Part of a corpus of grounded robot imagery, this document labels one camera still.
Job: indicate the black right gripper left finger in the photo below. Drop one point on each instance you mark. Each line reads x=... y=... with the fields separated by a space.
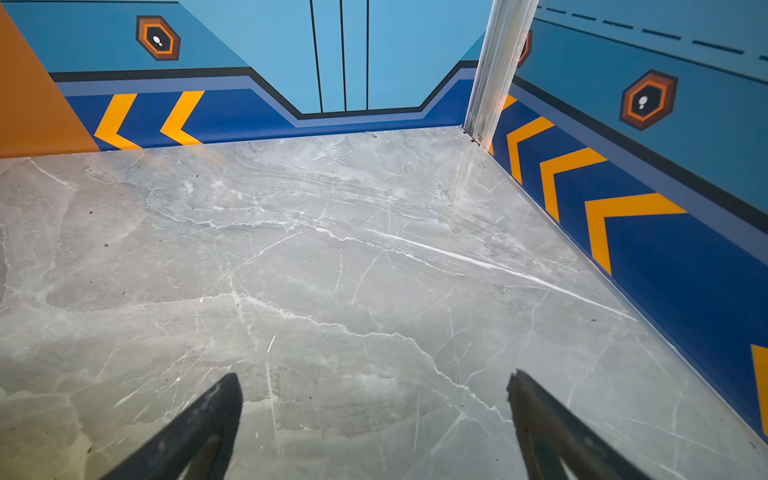
x=196 y=444

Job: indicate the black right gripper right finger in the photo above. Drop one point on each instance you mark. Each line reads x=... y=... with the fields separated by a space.
x=556 y=444

